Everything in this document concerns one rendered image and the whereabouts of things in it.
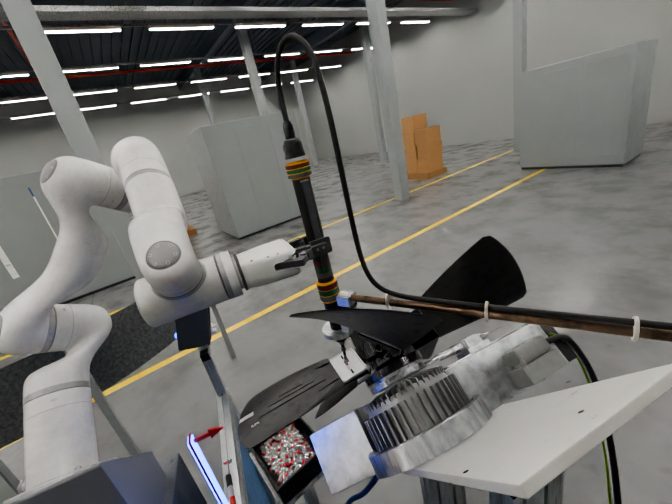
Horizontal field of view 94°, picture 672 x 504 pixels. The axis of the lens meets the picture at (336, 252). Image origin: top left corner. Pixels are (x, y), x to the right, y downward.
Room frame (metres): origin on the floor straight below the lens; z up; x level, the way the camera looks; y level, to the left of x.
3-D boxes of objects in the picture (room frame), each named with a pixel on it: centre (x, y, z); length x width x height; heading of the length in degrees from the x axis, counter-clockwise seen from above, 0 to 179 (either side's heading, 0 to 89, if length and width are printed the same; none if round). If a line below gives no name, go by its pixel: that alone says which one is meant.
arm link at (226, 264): (0.53, 0.19, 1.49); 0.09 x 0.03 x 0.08; 19
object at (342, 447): (0.54, 0.07, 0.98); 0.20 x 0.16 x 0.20; 19
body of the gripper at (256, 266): (0.55, 0.13, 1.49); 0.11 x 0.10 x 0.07; 109
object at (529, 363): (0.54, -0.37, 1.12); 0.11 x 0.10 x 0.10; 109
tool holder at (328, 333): (0.58, 0.02, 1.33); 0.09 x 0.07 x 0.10; 54
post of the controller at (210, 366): (0.97, 0.54, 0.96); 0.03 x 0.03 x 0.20; 19
